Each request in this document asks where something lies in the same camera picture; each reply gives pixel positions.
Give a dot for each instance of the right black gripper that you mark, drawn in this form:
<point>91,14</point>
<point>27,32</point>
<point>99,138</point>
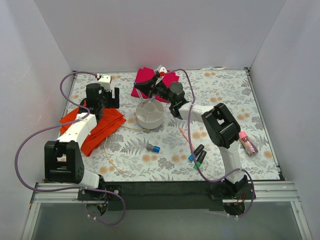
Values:
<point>154,83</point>

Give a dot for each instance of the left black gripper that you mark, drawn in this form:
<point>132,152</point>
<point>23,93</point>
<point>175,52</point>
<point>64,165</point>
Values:
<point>115,97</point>

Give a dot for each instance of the white round organizer container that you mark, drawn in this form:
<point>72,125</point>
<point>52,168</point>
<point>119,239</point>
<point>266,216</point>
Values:
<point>150,115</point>

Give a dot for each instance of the salmon pink pen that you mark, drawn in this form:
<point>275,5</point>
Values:
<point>185,135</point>

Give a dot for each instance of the grey blue glue stick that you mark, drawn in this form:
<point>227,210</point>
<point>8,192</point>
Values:
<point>152,148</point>

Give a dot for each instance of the blue capped black highlighter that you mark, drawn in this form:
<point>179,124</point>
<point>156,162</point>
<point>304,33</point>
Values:
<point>196,152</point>

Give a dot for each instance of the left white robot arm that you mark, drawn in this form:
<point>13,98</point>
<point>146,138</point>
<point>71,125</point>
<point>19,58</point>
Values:
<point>62,158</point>

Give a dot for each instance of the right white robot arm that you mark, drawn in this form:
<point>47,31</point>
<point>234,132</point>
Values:
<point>221,126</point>

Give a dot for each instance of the magenta cloth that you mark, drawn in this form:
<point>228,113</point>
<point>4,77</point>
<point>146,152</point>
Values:
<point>145,74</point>

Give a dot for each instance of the orange cloth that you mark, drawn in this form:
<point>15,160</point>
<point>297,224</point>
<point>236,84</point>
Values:
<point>90,133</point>

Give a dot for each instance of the green capped black highlighter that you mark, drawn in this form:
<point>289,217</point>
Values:
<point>200,159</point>

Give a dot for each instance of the pink capped clear tube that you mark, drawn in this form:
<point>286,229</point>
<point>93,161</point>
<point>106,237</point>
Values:
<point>245,141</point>

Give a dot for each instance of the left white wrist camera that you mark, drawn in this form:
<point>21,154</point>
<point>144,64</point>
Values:
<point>105,81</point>

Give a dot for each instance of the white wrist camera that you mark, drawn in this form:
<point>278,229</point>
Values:
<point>105,81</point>
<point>160,71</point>

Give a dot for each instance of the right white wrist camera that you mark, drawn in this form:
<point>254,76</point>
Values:
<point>160,71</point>

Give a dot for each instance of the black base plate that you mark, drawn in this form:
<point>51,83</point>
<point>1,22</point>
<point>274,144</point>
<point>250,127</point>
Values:
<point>167,195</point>

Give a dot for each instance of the aluminium rail frame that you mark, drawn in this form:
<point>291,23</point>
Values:
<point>265,191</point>

